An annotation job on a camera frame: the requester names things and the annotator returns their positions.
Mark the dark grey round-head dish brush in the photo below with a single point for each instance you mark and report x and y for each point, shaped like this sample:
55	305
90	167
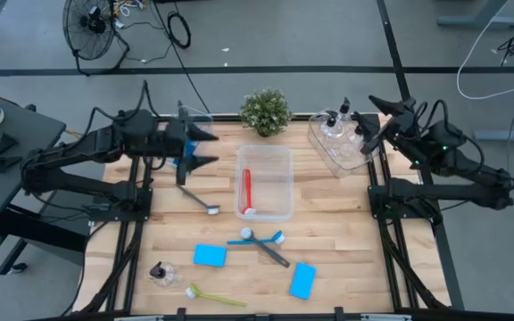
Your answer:
245	232

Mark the black side table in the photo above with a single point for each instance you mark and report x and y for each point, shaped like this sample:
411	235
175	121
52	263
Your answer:
16	187

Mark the black floor fan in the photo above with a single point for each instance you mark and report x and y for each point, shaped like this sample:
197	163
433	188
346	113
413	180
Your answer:
89	24

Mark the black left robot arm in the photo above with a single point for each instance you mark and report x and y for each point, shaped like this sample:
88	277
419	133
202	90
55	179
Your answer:
83	147

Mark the teal dish brush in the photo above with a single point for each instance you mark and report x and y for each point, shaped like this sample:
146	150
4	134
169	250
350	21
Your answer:
276	235

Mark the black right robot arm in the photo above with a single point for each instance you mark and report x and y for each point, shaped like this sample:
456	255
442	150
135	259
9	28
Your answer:
462	160

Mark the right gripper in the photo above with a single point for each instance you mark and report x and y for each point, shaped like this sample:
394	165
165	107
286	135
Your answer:
408	125

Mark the black aluminium table frame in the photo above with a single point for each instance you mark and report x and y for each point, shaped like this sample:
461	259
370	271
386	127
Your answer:
221	318

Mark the grey desk leg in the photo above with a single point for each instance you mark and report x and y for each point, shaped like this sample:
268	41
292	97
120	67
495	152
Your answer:
480	21

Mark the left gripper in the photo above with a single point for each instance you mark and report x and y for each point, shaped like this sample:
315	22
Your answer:
172	138

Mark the red dish brush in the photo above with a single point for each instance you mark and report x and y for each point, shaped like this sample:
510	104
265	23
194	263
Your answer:
248	187

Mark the silver aluminium extrusion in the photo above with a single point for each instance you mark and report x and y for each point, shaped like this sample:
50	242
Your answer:
386	318
138	318

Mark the tall clear plastic bin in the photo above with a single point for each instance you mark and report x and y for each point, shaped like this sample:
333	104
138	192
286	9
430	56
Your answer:
275	187

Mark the grey desk foot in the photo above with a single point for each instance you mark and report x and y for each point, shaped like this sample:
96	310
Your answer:
507	135

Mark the lime green dish brush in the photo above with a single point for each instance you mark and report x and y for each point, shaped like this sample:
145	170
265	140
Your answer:
191	292

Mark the black clamp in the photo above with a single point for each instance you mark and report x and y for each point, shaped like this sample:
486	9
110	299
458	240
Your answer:
6	143
8	163

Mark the small green potted plant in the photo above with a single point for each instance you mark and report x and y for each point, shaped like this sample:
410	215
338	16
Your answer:
266	111

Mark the shallow clear plastic bin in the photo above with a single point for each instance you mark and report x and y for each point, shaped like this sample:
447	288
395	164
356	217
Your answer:
203	117
342	167

